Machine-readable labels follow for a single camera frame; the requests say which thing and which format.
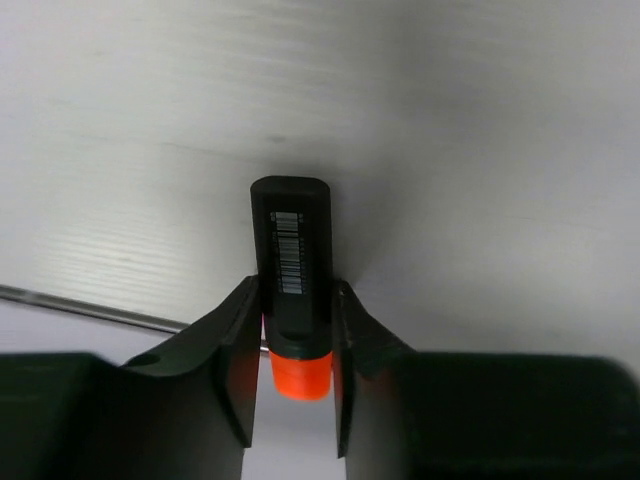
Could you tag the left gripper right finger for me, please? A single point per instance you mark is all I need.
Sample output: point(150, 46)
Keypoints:
point(402, 413)

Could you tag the orange capped black highlighter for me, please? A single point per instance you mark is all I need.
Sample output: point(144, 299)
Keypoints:
point(293, 242)

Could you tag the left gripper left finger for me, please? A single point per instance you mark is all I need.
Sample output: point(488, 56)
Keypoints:
point(181, 410)

